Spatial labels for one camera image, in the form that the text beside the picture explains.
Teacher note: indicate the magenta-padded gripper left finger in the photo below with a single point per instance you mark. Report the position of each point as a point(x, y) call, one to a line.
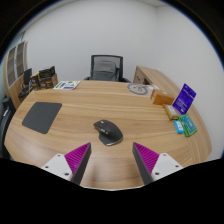
point(77, 160)

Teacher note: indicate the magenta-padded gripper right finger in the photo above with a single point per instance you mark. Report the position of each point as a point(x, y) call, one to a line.
point(146, 159)

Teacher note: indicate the dark grey computer mouse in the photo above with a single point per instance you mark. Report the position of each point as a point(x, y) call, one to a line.
point(108, 133)

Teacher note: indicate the dark grey mouse pad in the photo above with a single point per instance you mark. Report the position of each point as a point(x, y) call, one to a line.
point(41, 116)

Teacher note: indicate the small blue packet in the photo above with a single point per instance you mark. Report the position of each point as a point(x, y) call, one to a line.
point(179, 127)

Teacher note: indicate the small brown labelled box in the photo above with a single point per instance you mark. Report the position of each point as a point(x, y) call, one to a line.
point(171, 112)

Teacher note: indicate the green packet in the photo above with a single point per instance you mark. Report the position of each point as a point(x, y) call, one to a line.
point(189, 126)

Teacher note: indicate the orange cardboard box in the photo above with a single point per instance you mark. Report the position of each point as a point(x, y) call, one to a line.
point(161, 97)

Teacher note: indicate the purple card package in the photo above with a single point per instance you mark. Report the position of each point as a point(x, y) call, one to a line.
point(184, 99)

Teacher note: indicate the white green printed leaflet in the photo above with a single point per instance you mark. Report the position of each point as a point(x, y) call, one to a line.
point(66, 85)

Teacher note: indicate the black leather office chair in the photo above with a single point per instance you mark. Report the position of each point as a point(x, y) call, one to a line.
point(6, 123)

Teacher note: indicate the large brown cardboard box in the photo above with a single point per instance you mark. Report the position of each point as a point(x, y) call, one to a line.
point(49, 82)

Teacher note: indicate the wooden side desk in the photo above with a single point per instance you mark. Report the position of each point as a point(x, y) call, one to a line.
point(156, 76)

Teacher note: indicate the small brown cardboard box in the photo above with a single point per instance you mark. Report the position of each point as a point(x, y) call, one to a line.
point(35, 81)

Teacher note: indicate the grey backpack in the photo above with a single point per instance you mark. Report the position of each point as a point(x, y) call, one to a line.
point(104, 70)

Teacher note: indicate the black cardboard box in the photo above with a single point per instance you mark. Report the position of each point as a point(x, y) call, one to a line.
point(46, 71)

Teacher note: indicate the small black chair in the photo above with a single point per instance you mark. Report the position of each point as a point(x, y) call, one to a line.
point(27, 77)

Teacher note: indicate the black mesh office chair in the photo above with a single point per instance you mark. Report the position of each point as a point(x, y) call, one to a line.
point(95, 59)

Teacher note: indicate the wooden glass-door cabinet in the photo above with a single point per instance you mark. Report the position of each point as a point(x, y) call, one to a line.
point(13, 66)

